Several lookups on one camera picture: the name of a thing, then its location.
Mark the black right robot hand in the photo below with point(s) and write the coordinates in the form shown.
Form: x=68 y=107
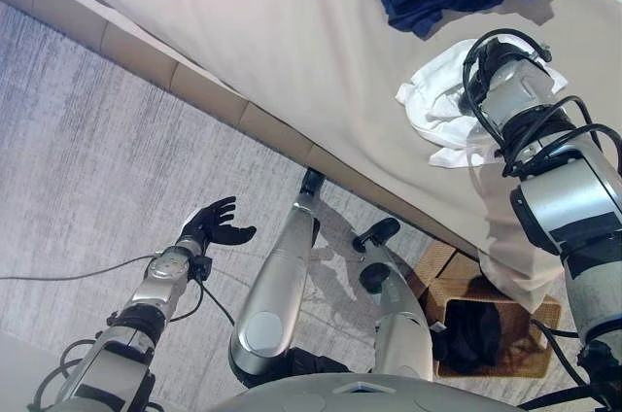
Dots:
x=495 y=57

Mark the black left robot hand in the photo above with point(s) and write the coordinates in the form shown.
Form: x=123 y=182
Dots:
x=214 y=230

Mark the white garment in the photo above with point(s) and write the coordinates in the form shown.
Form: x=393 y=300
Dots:
x=437 y=101

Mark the black garment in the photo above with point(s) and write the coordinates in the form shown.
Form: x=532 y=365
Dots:
x=466 y=339

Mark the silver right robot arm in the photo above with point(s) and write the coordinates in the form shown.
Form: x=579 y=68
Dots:
x=563 y=198

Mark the bed with beige cover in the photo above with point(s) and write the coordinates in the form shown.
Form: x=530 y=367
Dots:
x=272 y=33

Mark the brown wicker basket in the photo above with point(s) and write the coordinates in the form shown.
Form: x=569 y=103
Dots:
x=525 y=353

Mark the silver left robot leg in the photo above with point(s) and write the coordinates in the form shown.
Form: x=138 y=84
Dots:
x=277 y=285

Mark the silver robot leg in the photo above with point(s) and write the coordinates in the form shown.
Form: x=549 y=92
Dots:
x=277 y=285
x=403 y=319

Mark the black left robot foot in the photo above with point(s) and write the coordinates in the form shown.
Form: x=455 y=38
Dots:
x=311 y=183

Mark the black robot foot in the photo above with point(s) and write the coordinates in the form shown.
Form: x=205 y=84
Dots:
x=376 y=232
x=311 y=183

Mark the large grey striped rug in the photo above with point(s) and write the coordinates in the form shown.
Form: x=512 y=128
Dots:
x=87 y=164

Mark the black right robot foot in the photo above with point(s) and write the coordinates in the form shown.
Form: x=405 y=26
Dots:
x=376 y=232

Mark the silver right robot leg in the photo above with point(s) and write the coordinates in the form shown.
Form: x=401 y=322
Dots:
x=403 y=319

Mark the flat brown wicker tray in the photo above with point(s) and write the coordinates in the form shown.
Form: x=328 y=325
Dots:
x=432 y=261

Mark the grey robot torso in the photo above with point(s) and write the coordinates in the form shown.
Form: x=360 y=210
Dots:
x=359 y=397

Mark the brown upholstered bed frame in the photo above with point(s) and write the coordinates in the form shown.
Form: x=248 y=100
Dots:
x=194 y=86

